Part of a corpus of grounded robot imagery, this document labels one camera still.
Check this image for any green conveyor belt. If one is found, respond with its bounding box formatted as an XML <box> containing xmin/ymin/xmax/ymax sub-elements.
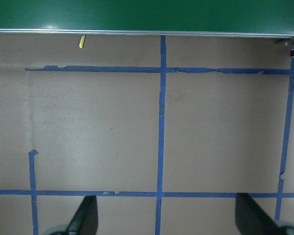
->
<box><xmin>0</xmin><ymin>0</ymin><xmax>294</xmax><ymax>38</ymax></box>

